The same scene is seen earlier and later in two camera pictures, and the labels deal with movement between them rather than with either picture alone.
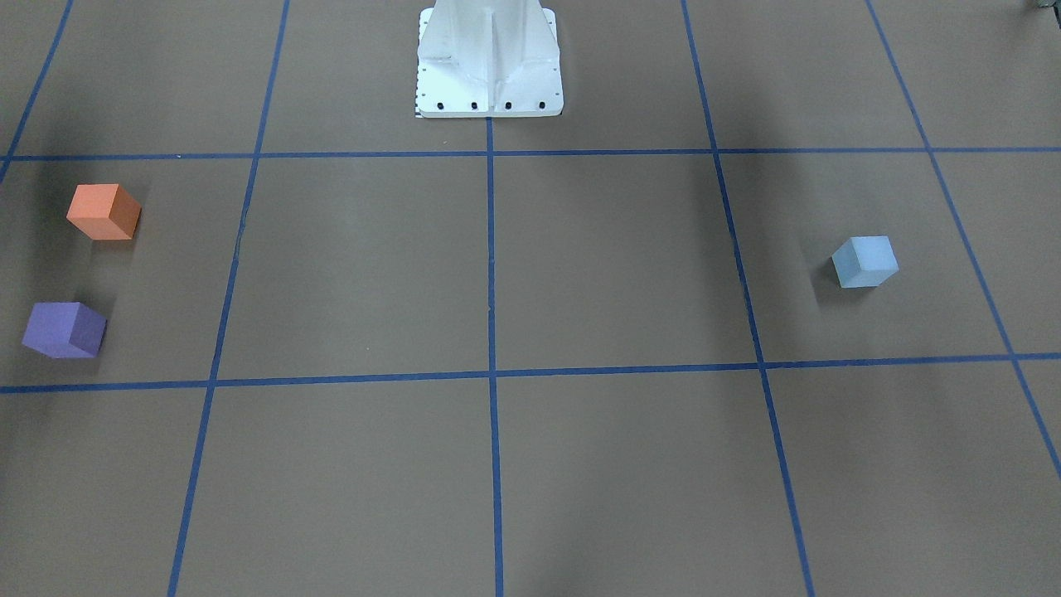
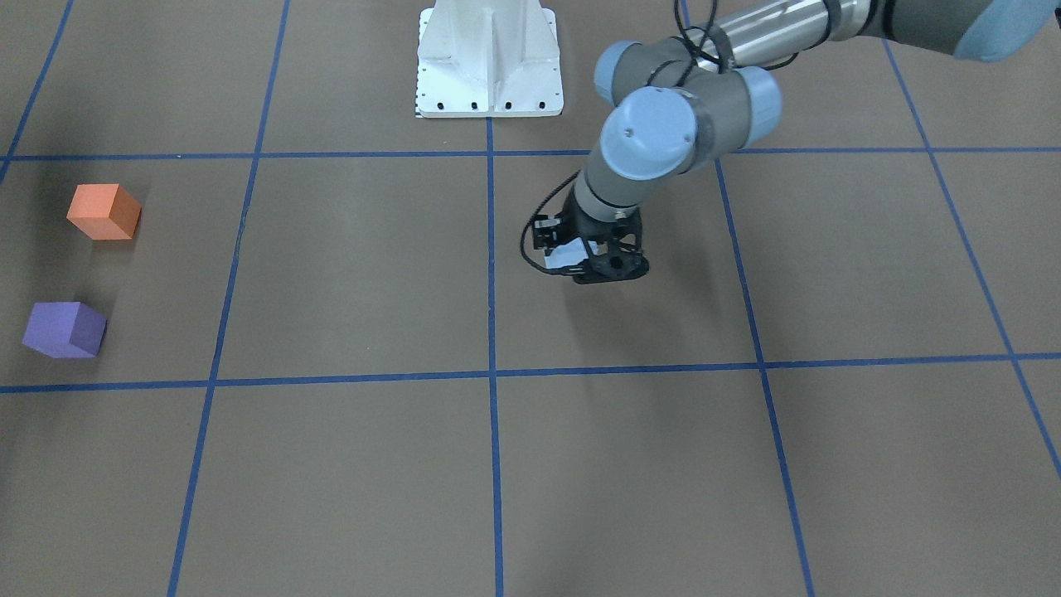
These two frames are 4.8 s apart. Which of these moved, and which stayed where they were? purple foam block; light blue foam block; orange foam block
Moved: light blue foam block
Stayed: purple foam block; orange foam block
